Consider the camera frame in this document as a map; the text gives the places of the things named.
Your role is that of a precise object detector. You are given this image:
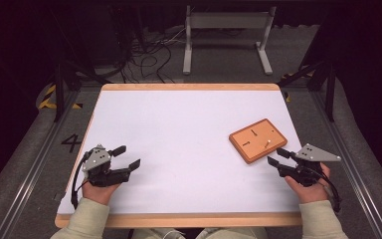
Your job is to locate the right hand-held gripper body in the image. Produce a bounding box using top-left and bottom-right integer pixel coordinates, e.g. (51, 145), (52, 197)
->
(278, 142), (342, 188)

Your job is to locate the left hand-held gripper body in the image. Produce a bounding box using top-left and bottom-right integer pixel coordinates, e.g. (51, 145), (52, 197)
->
(82, 143), (131, 188)

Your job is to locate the wooden picture frame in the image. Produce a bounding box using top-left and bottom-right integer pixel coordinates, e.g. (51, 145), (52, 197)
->
(228, 118), (288, 165)

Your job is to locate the person's left hand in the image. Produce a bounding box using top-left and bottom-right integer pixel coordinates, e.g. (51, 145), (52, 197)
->
(81, 180), (122, 206)

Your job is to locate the person's right hand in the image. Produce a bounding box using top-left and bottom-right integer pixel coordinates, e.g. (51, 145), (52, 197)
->
(284, 162), (332, 204)

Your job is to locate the black metal stand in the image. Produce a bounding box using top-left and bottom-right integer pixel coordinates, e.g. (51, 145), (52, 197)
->
(277, 59), (337, 123)
(51, 6), (110, 122)

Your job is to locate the yellow black hazard tape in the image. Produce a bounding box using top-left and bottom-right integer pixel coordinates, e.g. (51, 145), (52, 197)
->
(38, 84), (84, 111)

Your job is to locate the white metal stand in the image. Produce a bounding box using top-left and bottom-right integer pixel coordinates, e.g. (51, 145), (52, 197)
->
(182, 4), (278, 76)

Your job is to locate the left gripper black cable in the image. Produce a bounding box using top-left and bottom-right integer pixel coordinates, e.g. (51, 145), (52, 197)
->
(70, 150), (92, 210)

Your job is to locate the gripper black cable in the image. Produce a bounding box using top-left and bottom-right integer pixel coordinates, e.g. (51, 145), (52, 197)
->
(70, 150), (92, 210)
(311, 162), (342, 213)

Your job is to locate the aluminium floor rail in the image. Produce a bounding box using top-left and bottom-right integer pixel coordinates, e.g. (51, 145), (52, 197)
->
(311, 89), (382, 239)
(0, 89), (81, 239)

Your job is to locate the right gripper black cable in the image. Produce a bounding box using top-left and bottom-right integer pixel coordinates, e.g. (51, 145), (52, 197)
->
(311, 162), (342, 213)

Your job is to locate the tangle of black floor cables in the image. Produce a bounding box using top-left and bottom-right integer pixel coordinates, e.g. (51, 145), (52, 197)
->
(112, 28), (193, 84)

